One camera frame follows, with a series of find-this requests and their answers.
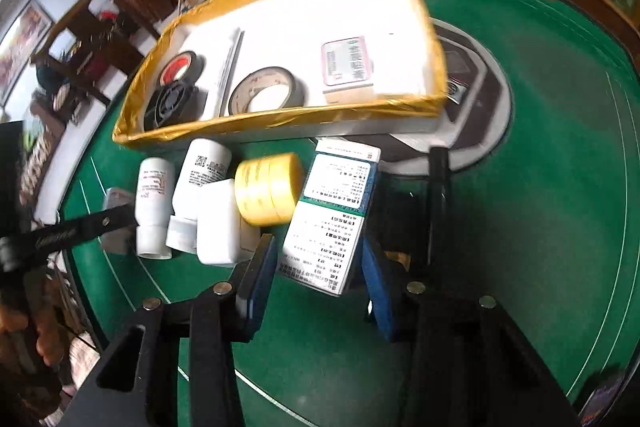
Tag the white power adapter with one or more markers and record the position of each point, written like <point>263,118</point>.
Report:
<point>215,227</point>

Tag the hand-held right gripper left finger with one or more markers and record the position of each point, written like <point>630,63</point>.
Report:
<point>260,277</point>

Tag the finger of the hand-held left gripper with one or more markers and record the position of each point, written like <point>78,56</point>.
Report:
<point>75,234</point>

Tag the black tape roll white core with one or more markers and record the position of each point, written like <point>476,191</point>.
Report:
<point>297,89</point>

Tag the wooden chair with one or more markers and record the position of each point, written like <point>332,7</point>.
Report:
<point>85,42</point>

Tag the black tape roll red core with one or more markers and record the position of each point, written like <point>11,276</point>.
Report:
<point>197,67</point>

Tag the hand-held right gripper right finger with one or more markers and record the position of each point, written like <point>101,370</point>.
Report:
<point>382,302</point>

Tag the white paint marker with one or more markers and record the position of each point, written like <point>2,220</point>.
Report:
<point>230,67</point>

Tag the black pen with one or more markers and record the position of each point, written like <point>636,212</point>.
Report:
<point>439,187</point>

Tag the yellow round jar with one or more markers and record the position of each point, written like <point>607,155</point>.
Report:
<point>270,187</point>

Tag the silver red plaster packet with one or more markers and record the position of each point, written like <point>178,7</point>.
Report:
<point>345,62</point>

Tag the blue white medicine box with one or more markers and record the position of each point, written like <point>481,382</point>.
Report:
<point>330,217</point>

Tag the person's left hand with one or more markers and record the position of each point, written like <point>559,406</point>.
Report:
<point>30,332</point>

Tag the framed wall picture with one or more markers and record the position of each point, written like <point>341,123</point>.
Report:
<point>22,42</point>

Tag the grey table centre console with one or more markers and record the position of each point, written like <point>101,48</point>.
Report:
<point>475,117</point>

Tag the yellow taped white tray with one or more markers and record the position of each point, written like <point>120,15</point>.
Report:
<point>300,17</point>

